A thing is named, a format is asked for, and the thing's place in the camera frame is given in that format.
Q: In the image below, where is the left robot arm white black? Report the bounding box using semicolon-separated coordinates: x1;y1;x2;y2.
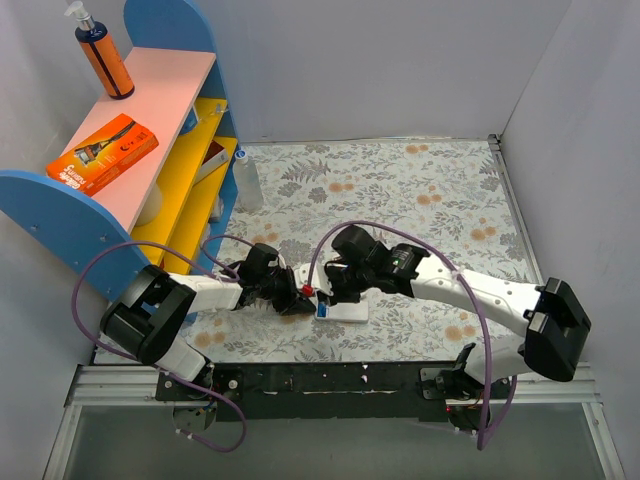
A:
100;243;315;400

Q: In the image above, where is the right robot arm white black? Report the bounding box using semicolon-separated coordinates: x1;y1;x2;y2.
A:
325;225;591;398

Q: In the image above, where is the clear plastic bottle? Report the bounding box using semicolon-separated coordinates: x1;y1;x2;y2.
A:
233;149;264;212

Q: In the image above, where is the floral table mat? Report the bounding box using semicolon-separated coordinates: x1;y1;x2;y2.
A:
181;141;539;362

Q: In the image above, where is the white box on shelf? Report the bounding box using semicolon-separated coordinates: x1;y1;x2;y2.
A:
194;140;230;183

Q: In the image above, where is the white jar under shelf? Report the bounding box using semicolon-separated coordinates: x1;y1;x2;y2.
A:
135;183;163;227

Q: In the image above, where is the blue pink yellow shelf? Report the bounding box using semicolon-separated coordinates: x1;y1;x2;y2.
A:
1;1;236;300

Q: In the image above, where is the orange razor box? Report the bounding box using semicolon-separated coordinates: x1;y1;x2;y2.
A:
45;114;159;197

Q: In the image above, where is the orange pump bottle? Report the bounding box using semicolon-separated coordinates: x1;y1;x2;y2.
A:
65;1;135;100

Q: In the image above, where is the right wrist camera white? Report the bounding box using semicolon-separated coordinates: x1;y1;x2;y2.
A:
293;263;333;296

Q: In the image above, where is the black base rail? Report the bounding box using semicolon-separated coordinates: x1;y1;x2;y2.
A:
154;360;501;431

